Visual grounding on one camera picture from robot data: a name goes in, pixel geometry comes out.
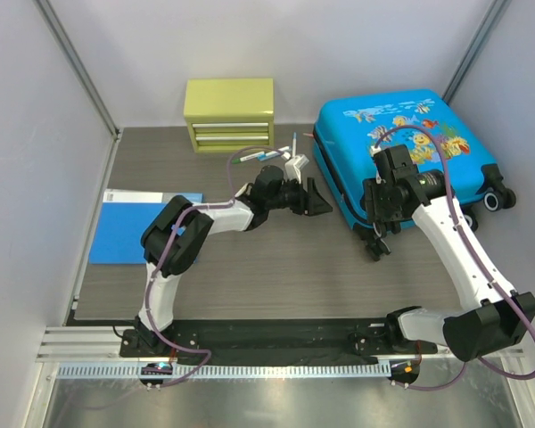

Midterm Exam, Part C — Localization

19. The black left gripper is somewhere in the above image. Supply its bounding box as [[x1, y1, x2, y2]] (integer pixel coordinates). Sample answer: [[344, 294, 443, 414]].
[[267, 176, 333, 217]]

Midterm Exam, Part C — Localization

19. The blue suitcase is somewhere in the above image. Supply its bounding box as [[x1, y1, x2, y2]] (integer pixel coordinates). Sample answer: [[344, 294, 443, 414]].
[[311, 88, 517, 263]]

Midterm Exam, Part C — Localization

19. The blue white box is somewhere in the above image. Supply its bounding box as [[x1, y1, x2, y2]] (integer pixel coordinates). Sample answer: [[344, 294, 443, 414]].
[[88, 187, 205, 266]]

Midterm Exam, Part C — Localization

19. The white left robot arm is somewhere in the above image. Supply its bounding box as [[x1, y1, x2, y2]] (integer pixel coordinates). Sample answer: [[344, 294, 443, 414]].
[[134, 166, 333, 357]]

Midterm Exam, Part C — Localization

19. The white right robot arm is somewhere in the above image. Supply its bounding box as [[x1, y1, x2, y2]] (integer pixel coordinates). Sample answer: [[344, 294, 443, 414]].
[[363, 145, 535, 362]]

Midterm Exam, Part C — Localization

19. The marker pen blue cap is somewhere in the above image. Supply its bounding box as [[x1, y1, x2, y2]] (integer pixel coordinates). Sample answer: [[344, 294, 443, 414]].
[[258, 146, 292, 161]]

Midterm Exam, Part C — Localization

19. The marker pen green cap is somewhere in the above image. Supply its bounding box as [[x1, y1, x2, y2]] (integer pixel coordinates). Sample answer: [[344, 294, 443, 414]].
[[231, 152, 265, 164]]

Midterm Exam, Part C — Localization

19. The yellow-green drawer organizer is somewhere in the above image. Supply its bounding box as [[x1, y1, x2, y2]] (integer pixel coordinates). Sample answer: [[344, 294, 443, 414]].
[[184, 78, 275, 153]]

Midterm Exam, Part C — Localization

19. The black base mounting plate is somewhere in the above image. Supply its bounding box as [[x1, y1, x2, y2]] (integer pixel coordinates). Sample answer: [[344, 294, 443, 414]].
[[119, 317, 439, 360]]

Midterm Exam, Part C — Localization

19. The aluminium right corner post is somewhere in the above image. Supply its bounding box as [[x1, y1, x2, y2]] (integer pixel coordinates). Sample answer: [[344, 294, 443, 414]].
[[442, 0, 512, 104]]

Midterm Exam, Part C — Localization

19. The aluminium corner post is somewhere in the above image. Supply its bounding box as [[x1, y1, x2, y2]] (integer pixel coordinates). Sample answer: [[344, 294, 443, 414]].
[[442, 0, 512, 104], [32, 0, 120, 140]]

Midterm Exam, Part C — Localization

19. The slotted cable duct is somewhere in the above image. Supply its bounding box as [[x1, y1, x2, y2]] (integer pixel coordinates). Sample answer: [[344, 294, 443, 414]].
[[57, 361, 391, 381]]

